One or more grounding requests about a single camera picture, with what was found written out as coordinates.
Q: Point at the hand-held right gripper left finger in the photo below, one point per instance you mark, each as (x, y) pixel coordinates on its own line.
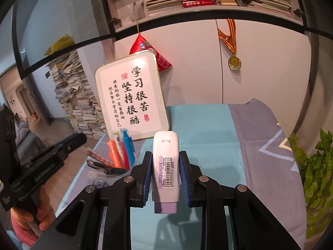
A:
(147, 177)

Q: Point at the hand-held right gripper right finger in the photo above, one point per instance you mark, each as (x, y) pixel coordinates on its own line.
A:
(185, 177)

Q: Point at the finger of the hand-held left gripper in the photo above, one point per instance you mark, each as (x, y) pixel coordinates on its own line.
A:
(70, 143)

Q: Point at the white purple eraser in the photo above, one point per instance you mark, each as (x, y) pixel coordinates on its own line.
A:
(166, 166)

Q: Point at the red white patterned pen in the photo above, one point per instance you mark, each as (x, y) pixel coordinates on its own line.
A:
(97, 156)

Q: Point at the blue pen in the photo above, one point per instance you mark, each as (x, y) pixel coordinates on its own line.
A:
(128, 145)

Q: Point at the orange highlighter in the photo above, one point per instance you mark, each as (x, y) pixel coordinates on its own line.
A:
(114, 153)

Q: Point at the frosted plastic cup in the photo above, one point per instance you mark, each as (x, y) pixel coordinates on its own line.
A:
(96, 178)

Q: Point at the person's left forearm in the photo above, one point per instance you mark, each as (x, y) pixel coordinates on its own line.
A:
(23, 234)

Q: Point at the person's left hand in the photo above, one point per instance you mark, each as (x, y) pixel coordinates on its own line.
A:
(44, 208)

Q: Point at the grey sofa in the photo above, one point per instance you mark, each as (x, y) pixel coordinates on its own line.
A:
(28, 140)

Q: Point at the tall stack of papers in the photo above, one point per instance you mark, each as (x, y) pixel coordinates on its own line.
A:
(75, 104)

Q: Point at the blue grey printed tablecloth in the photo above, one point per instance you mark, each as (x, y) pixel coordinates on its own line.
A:
(208, 140)

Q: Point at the grey interior door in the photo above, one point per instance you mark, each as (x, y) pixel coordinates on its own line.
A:
(26, 104)

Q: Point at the framed calligraphy board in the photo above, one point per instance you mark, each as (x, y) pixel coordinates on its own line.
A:
(130, 96)

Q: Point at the yellow plush toy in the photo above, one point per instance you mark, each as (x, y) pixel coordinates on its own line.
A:
(61, 44)

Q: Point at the white bookshelf cabinet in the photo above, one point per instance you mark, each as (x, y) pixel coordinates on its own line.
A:
(195, 70)

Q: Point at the red hanging ornament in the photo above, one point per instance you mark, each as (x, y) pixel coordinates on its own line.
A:
(140, 45)

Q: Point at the gold medal with striped ribbon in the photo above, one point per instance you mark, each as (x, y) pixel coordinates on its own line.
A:
(234, 62)

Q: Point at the green potted plant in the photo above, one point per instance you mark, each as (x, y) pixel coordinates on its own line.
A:
(317, 177)

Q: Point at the clear cup with brushes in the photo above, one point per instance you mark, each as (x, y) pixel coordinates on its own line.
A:
(137, 10)

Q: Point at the stack of magazines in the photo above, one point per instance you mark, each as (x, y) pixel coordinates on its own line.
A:
(162, 4)

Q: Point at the red books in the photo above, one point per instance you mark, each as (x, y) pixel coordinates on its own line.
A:
(199, 1)

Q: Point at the pile of worn booklets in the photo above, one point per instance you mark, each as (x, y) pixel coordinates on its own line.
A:
(268, 4)

